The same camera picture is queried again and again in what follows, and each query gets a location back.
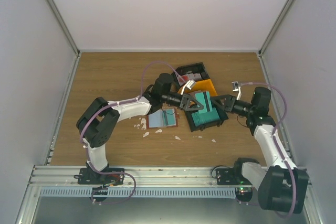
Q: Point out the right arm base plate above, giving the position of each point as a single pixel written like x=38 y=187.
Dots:
x=229 y=176

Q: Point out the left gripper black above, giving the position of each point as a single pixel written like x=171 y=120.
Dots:
x=185 y=102

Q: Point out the teal item in bin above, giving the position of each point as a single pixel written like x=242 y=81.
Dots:
x=200 y=119

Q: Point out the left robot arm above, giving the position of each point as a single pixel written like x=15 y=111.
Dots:
x=100 y=118

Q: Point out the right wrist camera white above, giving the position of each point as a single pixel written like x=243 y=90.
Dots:
x=237 y=88

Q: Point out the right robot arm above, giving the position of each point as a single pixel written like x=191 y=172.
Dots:
x=282 y=185

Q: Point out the black bin with teal item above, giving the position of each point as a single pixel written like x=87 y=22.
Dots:
x=223 y=117

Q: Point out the aluminium front rail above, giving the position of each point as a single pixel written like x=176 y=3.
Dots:
x=145 y=176

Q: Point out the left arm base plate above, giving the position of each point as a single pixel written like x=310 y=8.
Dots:
x=87 y=176

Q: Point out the grey slotted cable duct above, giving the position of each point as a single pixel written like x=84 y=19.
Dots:
x=120 y=192

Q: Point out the brown leather card holder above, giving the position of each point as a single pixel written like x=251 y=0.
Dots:
x=162 y=118

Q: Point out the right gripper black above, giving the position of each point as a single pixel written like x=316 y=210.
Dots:
x=229 y=100

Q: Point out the black storage bin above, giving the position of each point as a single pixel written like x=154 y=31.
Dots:
x=195 y=71

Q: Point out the yellow storage bin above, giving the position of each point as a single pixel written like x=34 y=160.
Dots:
x=204 y=85

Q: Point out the teal credit card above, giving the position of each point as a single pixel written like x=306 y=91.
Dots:
x=205 y=100
x=169 y=118

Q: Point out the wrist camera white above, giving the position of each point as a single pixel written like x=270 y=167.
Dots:
x=188 y=85
x=237 y=88

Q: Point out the cards in black bin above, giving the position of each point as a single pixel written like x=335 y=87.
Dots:
x=190 y=76

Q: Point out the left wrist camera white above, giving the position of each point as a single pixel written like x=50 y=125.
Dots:
x=188 y=85

